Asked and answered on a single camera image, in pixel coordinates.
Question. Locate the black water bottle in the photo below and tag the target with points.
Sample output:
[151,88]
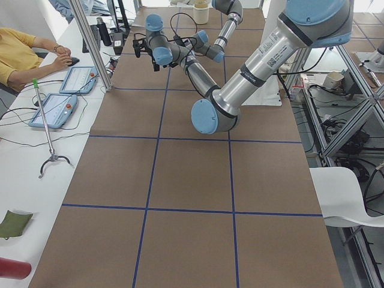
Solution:
[103,31]

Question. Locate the white curved chair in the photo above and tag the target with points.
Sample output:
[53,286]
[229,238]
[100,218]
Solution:
[340,198]

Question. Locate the blue teach pendant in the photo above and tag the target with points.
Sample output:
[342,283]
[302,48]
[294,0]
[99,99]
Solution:
[58,108]
[79,80]

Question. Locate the black computer mouse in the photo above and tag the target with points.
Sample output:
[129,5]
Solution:
[73,62]

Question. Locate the near blue teach pendant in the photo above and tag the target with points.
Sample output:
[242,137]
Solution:
[58,108]

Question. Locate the cream plastic bin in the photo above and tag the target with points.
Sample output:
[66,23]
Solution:
[201,12]

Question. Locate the green handled reach grabber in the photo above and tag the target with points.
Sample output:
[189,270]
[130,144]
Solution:
[53,156]

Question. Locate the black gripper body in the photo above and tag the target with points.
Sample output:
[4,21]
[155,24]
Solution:
[155,63]

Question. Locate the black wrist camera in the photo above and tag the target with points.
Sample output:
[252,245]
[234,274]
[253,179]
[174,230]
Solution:
[139,46]

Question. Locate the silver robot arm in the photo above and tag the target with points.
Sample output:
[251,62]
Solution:
[301,24]
[200,42]

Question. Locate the aluminium frame post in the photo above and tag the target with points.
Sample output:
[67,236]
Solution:
[87,35]

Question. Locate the far blue teach pendant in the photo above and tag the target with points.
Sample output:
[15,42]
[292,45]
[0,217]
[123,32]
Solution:
[79,80]

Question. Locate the green bean bag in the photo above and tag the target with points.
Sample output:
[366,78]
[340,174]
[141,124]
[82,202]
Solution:
[14,224]

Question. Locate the person in yellow shirt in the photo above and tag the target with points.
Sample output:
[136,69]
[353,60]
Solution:
[20,65]

